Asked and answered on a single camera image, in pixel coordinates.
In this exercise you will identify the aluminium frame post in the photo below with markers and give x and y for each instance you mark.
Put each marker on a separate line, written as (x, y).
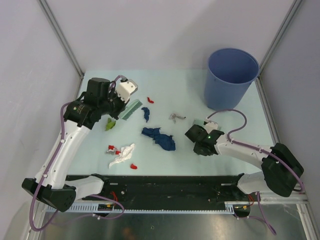
(287, 21)
(53, 22)

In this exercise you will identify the red grey paper scrap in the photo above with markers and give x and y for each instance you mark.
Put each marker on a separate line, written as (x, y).
(112, 150)

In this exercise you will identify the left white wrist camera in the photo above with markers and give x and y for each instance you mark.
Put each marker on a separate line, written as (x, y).
(125, 89)

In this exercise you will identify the green plastic dustpan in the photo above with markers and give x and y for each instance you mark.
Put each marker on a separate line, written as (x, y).
(201, 122)

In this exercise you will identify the left aluminium frame post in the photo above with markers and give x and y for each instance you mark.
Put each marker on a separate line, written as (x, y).
(53, 22)

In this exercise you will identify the small dark blue paper scrap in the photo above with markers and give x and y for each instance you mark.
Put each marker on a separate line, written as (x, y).
(146, 113)

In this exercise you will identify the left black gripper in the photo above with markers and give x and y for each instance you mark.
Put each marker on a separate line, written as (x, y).
(113, 93)

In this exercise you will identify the grey slotted cable duct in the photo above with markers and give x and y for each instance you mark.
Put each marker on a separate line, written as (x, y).
(106, 208)

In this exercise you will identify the small red scrap top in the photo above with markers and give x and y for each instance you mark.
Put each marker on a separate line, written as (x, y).
(150, 100)

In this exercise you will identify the right aluminium frame post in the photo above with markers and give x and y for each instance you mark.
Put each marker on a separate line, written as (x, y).
(287, 21)

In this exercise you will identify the small green hand brush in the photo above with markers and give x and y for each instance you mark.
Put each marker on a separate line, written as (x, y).
(130, 109)

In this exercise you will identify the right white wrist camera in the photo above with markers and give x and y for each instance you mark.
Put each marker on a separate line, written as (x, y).
(210, 126)

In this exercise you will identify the white crumpled paper scrap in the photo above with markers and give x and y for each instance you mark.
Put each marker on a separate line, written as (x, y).
(126, 154)

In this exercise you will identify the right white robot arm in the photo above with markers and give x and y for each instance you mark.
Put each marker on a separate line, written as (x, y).
(279, 168)

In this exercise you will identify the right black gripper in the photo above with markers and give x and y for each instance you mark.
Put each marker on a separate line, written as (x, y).
(196, 147)

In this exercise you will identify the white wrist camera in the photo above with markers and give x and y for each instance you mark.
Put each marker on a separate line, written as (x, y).
(125, 89)
(210, 126)

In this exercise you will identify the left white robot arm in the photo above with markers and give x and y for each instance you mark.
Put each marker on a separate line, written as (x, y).
(49, 186)

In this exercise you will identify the small red scrap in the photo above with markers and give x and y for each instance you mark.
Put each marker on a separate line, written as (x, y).
(133, 166)
(150, 100)

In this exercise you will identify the large dark blue paper scrap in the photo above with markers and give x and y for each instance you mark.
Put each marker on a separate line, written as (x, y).
(166, 142)

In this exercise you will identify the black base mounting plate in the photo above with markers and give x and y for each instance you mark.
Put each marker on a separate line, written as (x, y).
(176, 192)

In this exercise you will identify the small red scrap bottom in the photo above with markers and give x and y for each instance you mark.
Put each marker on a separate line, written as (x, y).
(133, 166)

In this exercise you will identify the blue plastic waste bin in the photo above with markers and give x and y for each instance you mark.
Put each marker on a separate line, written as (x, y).
(230, 72)

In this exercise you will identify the green paper scrap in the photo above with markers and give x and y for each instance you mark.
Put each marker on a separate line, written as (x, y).
(110, 124)

